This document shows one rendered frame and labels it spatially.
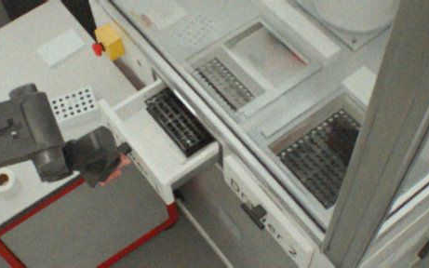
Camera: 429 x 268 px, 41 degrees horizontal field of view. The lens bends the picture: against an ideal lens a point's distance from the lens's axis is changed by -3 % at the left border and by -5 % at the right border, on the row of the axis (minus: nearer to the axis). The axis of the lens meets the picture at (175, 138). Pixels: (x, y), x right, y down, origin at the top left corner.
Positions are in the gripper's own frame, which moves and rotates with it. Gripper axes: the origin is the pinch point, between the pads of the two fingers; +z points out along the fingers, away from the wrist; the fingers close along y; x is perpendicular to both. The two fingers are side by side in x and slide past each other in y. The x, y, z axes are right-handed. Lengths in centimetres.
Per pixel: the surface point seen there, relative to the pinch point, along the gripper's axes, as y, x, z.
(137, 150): 4.8, 0.2, 1.0
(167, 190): 3.3, -10.7, 3.9
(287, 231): 16.4, -35.4, 9.7
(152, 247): -47, 16, 78
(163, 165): 3.5, -1.7, 11.2
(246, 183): 16.6, -21.4, 9.3
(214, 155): 13.9, -8.9, 13.9
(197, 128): 15.8, -2.0, 11.8
